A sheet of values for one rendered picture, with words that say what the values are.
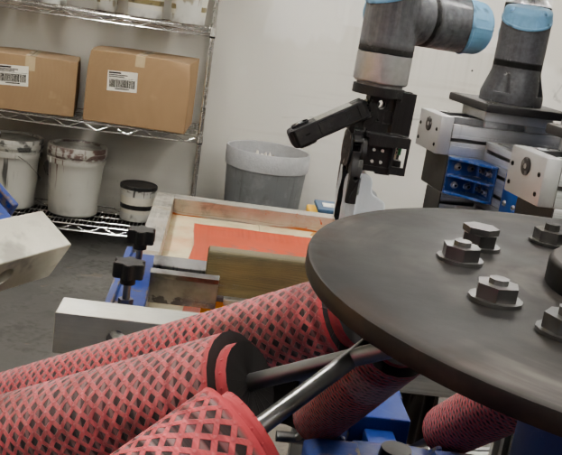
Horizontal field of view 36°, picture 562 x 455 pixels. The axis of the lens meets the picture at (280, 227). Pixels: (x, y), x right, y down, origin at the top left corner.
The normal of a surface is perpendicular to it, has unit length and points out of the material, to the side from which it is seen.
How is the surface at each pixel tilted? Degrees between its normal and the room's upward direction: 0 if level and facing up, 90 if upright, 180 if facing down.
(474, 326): 0
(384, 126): 90
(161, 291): 90
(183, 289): 90
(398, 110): 90
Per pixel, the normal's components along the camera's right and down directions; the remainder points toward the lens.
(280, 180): 0.37, 0.34
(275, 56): 0.06, 0.26
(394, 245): 0.14, -0.96
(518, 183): -0.97, -0.08
